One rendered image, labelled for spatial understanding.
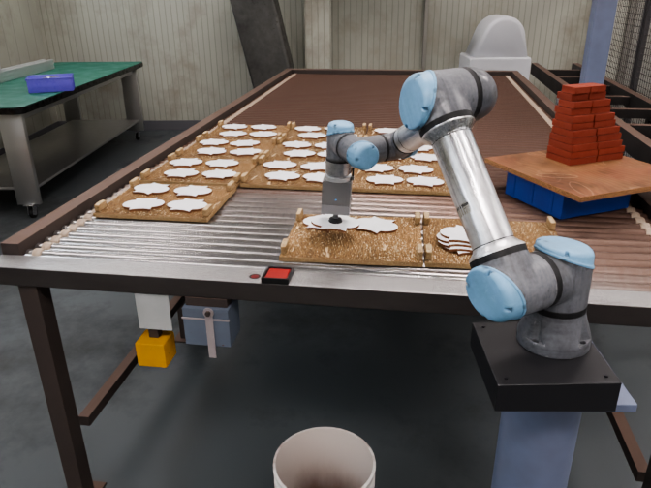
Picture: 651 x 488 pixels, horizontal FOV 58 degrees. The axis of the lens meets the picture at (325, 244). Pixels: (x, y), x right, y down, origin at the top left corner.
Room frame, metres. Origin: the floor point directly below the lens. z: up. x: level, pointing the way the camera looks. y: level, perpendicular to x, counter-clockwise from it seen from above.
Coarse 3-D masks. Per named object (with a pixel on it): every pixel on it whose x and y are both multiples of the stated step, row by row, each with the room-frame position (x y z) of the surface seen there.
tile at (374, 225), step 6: (360, 222) 1.78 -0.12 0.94; (366, 222) 1.78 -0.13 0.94; (372, 222) 1.78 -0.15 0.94; (378, 222) 1.78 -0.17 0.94; (384, 222) 1.78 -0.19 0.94; (390, 222) 1.78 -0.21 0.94; (360, 228) 1.73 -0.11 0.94; (366, 228) 1.73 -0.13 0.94; (372, 228) 1.73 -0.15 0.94; (378, 228) 1.73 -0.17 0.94; (384, 228) 1.73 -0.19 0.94; (390, 228) 1.73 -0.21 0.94; (396, 228) 1.73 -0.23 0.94
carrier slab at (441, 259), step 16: (432, 224) 1.78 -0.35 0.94; (448, 224) 1.77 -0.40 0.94; (512, 224) 1.77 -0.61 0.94; (528, 224) 1.77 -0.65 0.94; (544, 224) 1.77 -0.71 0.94; (432, 240) 1.64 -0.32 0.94; (528, 240) 1.63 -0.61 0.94; (432, 256) 1.53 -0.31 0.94; (448, 256) 1.53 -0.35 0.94; (464, 256) 1.53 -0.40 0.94
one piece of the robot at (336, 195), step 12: (324, 180) 1.64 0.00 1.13; (336, 180) 1.63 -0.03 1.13; (348, 180) 1.64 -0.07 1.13; (324, 192) 1.64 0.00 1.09; (336, 192) 1.64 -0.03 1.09; (348, 192) 1.63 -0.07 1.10; (324, 204) 1.64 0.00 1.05; (336, 204) 1.64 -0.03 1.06; (348, 204) 1.63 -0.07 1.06; (336, 216) 1.67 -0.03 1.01
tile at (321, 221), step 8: (320, 216) 1.70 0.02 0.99; (328, 216) 1.71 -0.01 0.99; (344, 216) 1.71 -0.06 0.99; (312, 224) 1.66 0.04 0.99; (320, 224) 1.65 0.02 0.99; (328, 224) 1.65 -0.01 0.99; (336, 224) 1.65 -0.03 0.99; (344, 224) 1.65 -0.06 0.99; (352, 224) 1.66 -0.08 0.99; (344, 232) 1.61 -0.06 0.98
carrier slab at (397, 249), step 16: (400, 224) 1.78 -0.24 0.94; (304, 240) 1.65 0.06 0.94; (320, 240) 1.65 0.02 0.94; (336, 240) 1.65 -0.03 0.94; (352, 240) 1.65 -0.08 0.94; (368, 240) 1.65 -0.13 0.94; (384, 240) 1.65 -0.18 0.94; (400, 240) 1.64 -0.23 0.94; (416, 240) 1.64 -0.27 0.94; (288, 256) 1.54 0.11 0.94; (304, 256) 1.54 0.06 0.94; (320, 256) 1.54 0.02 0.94; (336, 256) 1.54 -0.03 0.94; (352, 256) 1.54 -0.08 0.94; (368, 256) 1.53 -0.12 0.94; (384, 256) 1.53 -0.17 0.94; (400, 256) 1.53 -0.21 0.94; (416, 256) 1.53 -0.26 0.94
